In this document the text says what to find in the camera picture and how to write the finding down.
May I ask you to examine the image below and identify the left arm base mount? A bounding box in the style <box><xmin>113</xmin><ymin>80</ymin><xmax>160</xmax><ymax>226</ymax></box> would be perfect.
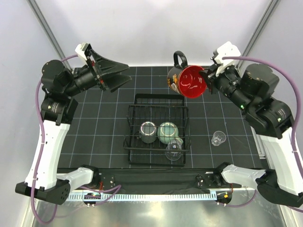
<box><xmin>67</xmin><ymin>164</ymin><xmax>123</xmax><ymax>209</ymax></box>

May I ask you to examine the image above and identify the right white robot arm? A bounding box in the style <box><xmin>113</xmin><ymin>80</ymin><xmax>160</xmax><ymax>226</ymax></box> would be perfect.
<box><xmin>199</xmin><ymin>64</ymin><xmax>303</xmax><ymax>208</ymax></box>

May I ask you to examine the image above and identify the white slotted cable duct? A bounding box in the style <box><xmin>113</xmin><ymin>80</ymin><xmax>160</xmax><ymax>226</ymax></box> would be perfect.
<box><xmin>66</xmin><ymin>191</ymin><xmax>217</xmax><ymax>202</ymax></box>

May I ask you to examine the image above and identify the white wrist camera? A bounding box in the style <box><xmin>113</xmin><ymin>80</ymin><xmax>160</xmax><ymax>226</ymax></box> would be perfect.
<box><xmin>212</xmin><ymin>41</ymin><xmax>241</xmax><ymax>77</ymax></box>
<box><xmin>75</xmin><ymin>42</ymin><xmax>89</xmax><ymax>62</ymax></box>

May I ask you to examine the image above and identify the aluminium frame post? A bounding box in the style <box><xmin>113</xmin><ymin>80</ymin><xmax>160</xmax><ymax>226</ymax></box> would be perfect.
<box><xmin>242</xmin><ymin>0</ymin><xmax>281</xmax><ymax>57</ymax></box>
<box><xmin>26</xmin><ymin>0</ymin><xmax>66</xmax><ymax>59</ymax></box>

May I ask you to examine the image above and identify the small clear glass cup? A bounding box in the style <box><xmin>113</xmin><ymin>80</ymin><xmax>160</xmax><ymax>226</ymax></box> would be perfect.
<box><xmin>211</xmin><ymin>131</ymin><xmax>227</xmax><ymax>146</ymax></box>

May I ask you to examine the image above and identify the dark green ceramic mug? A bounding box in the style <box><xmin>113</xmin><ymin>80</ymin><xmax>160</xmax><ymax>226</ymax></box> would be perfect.
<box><xmin>135</xmin><ymin>121</ymin><xmax>157</xmax><ymax>144</ymax></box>

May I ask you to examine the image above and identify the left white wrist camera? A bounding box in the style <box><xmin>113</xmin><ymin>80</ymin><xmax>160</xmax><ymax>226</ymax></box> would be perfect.
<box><xmin>75</xmin><ymin>42</ymin><xmax>89</xmax><ymax>62</ymax></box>

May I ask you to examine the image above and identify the large clear plastic cup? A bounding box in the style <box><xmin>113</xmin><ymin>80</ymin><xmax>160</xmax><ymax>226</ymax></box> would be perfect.
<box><xmin>165</xmin><ymin>140</ymin><xmax>182</xmax><ymax>161</ymax></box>

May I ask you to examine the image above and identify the teal speckled ceramic mug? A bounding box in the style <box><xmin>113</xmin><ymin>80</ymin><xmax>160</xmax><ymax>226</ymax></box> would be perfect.
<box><xmin>157</xmin><ymin>122</ymin><xmax>183</xmax><ymax>145</ymax></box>

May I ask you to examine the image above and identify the black red skull mug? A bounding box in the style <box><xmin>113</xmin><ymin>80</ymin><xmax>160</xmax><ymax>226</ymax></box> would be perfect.
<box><xmin>167</xmin><ymin>51</ymin><xmax>206</xmax><ymax>98</ymax></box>

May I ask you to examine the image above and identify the right aluminium frame post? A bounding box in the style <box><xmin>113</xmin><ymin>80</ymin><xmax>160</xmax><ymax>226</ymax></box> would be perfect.
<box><xmin>242</xmin><ymin>0</ymin><xmax>281</xmax><ymax>57</ymax></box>

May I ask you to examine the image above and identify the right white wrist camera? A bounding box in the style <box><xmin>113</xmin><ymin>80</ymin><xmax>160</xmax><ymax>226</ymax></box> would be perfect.
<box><xmin>212</xmin><ymin>41</ymin><xmax>241</xmax><ymax>77</ymax></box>

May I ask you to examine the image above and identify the black grid table mat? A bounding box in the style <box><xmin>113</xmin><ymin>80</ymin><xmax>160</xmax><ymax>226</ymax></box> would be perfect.
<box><xmin>59</xmin><ymin>67</ymin><xmax>261</xmax><ymax>168</ymax></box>

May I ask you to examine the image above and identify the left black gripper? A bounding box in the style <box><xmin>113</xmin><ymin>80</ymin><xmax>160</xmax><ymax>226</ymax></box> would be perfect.
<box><xmin>63</xmin><ymin>50</ymin><xmax>131</xmax><ymax>97</ymax></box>

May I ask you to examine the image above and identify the left aluminium frame post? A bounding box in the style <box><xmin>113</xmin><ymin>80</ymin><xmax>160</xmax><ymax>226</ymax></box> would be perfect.
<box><xmin>26</xmin><ymin>0</ymin><xmax>66</xmax><ymax>59</ymax></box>

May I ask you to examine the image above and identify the black wire dish rack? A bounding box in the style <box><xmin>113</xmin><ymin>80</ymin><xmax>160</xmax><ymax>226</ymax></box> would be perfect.
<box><xmin>124</xmin><ymin>94</ymin><xmax>191</xmax><ymax>167</ymax></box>

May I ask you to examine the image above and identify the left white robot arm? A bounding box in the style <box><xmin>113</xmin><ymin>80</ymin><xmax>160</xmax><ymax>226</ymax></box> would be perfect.
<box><xmin>15</xmin><ymin>43</ymin><xmax>131</xmax><ymax>205</ymax></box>

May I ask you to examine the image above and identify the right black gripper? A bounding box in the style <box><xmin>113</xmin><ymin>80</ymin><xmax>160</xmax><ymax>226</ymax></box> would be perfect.
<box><xmin>199</xmin><ymin>60</ymin><xmax>253</xmax><ymax>112</ymax></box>

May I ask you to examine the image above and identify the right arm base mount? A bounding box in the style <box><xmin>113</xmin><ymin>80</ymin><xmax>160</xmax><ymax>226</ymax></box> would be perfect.
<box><xmin>195</xmin><ymin>171</ymin><xmax>234</xmax><ymax>206</ymax></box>

